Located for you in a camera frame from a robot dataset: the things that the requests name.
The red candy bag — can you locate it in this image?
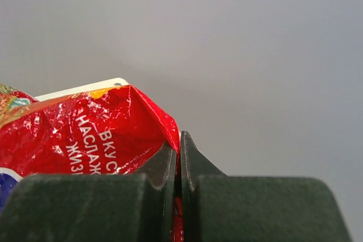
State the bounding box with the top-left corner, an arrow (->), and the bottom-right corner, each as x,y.
1,85 -> 182,241

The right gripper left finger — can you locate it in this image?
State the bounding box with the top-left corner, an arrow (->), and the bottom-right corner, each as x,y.
1,144 -> 176,241

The white two-tier shelf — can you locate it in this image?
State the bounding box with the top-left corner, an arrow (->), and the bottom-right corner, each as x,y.
35,78 -> 129,101

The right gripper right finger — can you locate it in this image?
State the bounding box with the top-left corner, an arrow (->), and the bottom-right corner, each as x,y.
180,131 -> 352,241

